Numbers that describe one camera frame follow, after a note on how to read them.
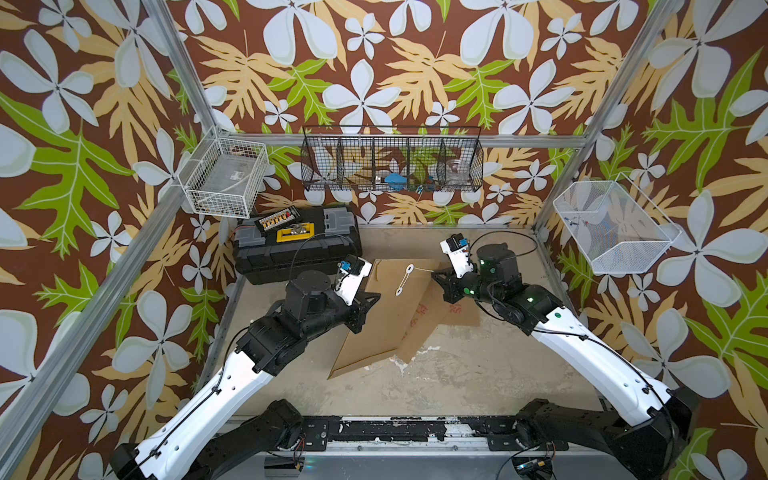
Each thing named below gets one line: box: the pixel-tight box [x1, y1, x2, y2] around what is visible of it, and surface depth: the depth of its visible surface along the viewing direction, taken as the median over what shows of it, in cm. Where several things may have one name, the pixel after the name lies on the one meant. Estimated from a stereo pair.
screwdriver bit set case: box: [254, 205, 301, 233], surface depth 97 cm
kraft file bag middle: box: [396, 274, 449, 364], surface depth 93 cm
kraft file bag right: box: [438, 296, 481, 327], surface depth 96 cm
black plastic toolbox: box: [232, 206, 363, 285], surface depth 95 cm
